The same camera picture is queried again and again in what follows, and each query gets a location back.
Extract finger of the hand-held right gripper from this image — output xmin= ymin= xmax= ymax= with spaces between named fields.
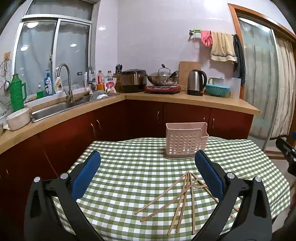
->
xmin=275 ymin=136 xmax=296 ymax=164

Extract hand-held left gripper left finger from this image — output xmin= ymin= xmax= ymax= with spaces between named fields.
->
xmin=24 ymin=150 xmax=104 ymax=241

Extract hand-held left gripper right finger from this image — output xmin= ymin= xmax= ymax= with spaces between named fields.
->
xmin=192 ymin=149 xmax=272 ymax=241

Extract pink perforated utensil holder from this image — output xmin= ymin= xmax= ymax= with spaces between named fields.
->
xmin=165 ymin=122 xmax=210 ymax=160

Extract group of wooden chopsticks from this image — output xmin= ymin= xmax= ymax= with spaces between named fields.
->
xmin=134 ymin=171 xmax=241 ymax=235

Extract green checked tablecloth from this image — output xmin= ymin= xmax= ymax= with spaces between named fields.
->
xmin=52 ymin=137 xmax=291 ymax=241

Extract striped curtain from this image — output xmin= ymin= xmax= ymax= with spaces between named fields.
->
xmin=270 ymin=37 xmax=296 ymax=139

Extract steel kitchen sink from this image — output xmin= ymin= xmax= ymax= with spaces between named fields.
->
xmin=30 ymin=94 xmax=93 ymax=122

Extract sliding glass door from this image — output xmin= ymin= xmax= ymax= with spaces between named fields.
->
xmin=228 ymin=3 xmax=296 ymax=160

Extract tall white plastic container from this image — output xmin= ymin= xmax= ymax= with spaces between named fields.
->
xmin=231 ymin=77 xmax=241 ymax=100

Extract wooden kitchen countertop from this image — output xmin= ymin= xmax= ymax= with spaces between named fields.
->
xmin=0 ymin=90 xmax=260 ymax=154

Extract white plates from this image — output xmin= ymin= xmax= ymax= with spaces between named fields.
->
xmin=90 ymin=90 xmax=109 ymax=101

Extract teal plastic colander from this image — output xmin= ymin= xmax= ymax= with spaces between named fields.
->
xmin=205 ymin=84 xmax=232 ymax=97

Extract white lidded pot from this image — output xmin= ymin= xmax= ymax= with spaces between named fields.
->
xmin=3 ymin=107 xmax=31 ymax=131

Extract red and white packet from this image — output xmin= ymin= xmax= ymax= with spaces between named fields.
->
xmin=105 ymin=77 xmax=117 ymax=93

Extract steel electric kettle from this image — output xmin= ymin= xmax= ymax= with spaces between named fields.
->
xmin=187 ymin=69 xmax=208 ymax=96

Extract small green soap bottle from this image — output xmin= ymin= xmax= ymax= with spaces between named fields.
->
xmin=36 ymin=82 xmax=45 ymax=99

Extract cooking oil bottle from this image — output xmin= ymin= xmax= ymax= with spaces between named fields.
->
xmin=96 ymin=70 xmax=104 ymax=91

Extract white spray bottle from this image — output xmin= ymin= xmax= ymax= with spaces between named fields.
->
xmin=54 ymin=67 xmax=63 ymax=94

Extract red induction cooker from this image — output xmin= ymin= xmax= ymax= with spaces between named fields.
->
xmin=144 ymin=85 xmax=182 ymax=94

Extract blue dish soap bottle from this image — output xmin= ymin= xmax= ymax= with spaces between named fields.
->
xmin=44 ymin=69 xmax=54 ymax=96

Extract wooden knife block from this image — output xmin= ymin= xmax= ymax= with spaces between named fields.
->
xmin=113 ymin=73 xmax=122 ymax=91

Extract small steel tap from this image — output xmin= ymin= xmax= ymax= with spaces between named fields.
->
xmin=87 ymin=65 xmax=96 ymax=91

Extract dark hanging cloth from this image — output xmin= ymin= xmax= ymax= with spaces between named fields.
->
xmin=232 ymin=34 xmax=246 ymax=86

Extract steel kitchen faucet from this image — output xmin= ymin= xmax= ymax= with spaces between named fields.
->
xmin=57 ymin=63 xmax=74 ymax=102

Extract dark rice cooker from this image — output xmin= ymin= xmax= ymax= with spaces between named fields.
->
xmin=120 ymin=69 xmax=148 ymax=93

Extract steel wok with lid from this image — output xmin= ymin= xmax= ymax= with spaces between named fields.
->
xmin=146 ymin=64 xmax=180 ymax=86

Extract green thermos jug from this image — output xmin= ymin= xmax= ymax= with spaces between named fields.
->
xmin=9 ymin=74 xmax=27 ymax=113

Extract wooden cutting board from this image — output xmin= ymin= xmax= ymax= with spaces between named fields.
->
xmin=179 ymin=61 xmax=201 ymax=90

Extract yellow towel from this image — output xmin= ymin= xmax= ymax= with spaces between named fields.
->
xmin=210 ymin=31 xmax=237 ymax=63

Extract aluminium sliding window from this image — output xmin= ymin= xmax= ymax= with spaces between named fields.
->
xmin=11 ymin=0 xmax=100 ymax=100

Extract pink rubber gloves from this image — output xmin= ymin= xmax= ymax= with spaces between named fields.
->
xmin=201 ymin=30 xmax=213 ymax=46

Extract white pot with green handle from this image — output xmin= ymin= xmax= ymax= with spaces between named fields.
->
xmin=207 ymin=76 xmax=225 ymax=86

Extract hanging wire rack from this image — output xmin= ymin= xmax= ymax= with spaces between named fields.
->
xmin=0 ymin=59 xmax=13 ymax=107

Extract metal towel rail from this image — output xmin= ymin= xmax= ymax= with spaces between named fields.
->
xmin=188 ymin=29 xmax=240 ymax=43

